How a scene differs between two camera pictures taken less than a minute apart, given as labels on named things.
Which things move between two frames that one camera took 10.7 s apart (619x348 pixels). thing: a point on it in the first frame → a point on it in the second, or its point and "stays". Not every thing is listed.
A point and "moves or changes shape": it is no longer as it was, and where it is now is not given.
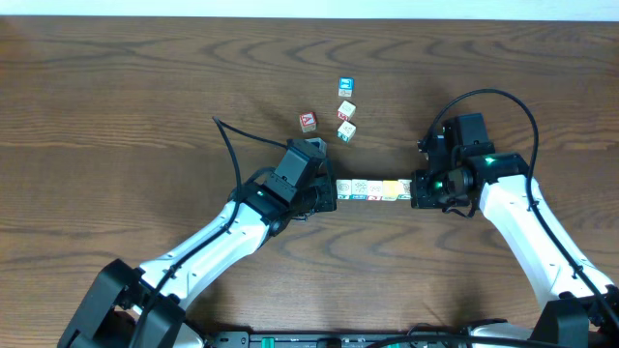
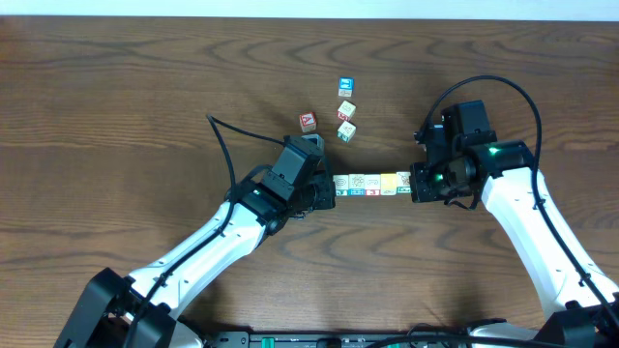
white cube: x=343 y=188 moves or changes shape
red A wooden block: x=308 y=122 stays
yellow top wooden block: x=390 y=189 moves or changes shape
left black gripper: x=327 y=191 stays
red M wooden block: x=346 y=110 stays
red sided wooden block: x=374 y=190 moves or changes shape
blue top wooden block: x=346 y=86 stays
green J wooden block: x=346 y=130 stays
